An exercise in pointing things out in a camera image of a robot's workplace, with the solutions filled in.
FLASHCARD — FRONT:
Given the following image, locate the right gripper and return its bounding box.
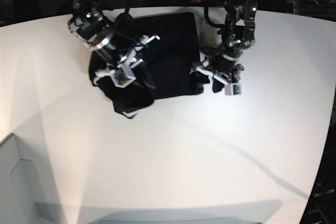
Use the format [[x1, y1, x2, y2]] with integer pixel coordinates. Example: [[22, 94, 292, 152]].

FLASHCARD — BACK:
[[93, 35, 161, 89]]

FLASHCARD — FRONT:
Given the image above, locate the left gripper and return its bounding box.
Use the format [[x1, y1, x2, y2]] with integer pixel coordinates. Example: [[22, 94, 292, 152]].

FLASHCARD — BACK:
[[190, 53, 244, 95]]

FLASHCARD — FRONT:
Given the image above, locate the black T-shirt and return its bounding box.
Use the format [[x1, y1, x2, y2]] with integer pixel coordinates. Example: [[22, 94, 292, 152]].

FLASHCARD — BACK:
[[88, 13, 200, 119]]

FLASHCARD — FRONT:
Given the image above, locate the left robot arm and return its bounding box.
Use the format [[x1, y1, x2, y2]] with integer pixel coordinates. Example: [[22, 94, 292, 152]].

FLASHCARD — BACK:
[[191, 0, 258, 95]]

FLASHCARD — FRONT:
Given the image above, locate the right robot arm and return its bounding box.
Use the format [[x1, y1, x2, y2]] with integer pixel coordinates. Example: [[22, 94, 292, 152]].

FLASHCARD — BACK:
[[68, 0, 160, 88]]

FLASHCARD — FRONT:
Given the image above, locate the grey monitor edge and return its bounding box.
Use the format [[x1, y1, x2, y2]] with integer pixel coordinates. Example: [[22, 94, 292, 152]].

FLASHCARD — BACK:
[[94, 215, 271, 224]]

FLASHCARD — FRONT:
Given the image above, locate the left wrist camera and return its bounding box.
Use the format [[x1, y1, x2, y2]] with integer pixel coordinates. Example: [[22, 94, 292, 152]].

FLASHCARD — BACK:
[[225, 83, 242, 96]]

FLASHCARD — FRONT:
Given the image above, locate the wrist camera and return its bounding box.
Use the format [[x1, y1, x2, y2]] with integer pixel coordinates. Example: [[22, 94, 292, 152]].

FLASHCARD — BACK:
[[225, 83, 242, 96], [110, 66, 136, 88]]

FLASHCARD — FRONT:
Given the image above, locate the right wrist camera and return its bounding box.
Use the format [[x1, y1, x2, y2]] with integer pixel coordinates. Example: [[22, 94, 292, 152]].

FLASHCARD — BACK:
[[110, 66, 136, 88]]

